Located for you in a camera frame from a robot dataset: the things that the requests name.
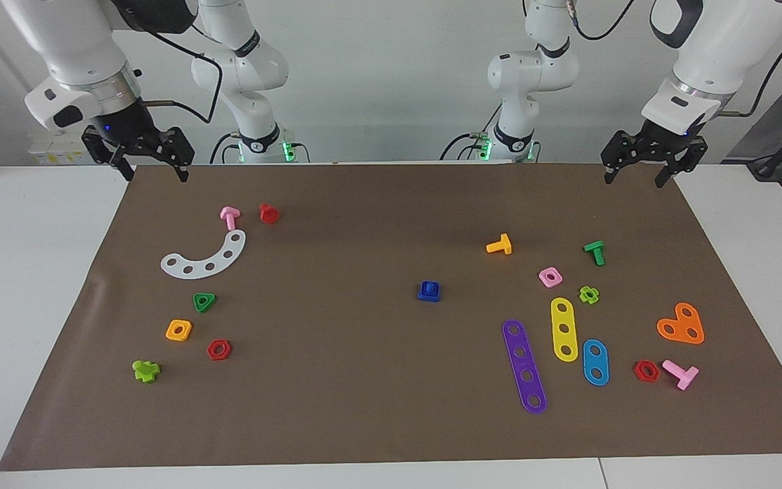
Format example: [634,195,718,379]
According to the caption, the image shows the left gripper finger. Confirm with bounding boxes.
[600,132,637,186]
[654,139,709,189]

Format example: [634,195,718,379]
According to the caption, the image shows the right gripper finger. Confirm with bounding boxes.
[81,130,135,183]
[159,128,196,183]

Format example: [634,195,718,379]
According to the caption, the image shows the white box with yellow labels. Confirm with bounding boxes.
[28,132,88,166]

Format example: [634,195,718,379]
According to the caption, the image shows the white curved five-hole strip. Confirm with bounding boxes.
[160,230,247,280]

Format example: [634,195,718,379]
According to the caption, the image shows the orange three-hole angle plate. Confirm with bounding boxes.
[656,302,705,345]

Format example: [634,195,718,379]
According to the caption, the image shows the yellow three-hole strip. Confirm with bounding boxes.
[551,297,580,363]

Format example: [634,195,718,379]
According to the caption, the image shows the blue two-hole strip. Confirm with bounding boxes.
[582,339,610,387]

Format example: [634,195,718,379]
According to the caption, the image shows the purple four-hole strip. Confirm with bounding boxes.
[502,319,548,415]

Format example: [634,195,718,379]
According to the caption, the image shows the brown table mat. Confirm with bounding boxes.
[0,163,782,472]

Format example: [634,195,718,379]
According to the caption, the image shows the black base cable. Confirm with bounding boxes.
[440,131,494,162]
[210,132,239,164]

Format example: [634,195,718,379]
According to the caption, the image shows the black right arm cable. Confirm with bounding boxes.
[134,24,223,125]

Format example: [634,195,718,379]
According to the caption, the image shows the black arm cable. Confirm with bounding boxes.
[571,0,782,117]
[134,24,223,125]

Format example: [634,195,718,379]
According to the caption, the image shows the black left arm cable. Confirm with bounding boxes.
[571,0,782,117]

